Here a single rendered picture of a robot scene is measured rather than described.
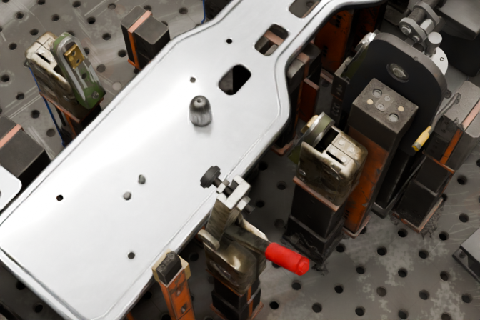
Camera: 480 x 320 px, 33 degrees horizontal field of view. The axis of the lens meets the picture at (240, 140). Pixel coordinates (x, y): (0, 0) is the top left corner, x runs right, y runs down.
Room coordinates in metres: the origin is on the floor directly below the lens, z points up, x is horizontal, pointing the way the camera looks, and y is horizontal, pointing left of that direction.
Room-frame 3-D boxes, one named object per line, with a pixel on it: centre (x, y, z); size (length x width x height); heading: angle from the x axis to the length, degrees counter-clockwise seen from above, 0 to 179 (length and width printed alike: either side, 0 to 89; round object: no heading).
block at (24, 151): (0.48, 0.33, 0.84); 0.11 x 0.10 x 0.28; 52
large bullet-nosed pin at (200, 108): (0.52, 0.06, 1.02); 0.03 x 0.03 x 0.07
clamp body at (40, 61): (0.60, 0.26, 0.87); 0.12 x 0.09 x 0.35; 52
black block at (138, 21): (0.68, 0.15, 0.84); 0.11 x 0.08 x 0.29; 52
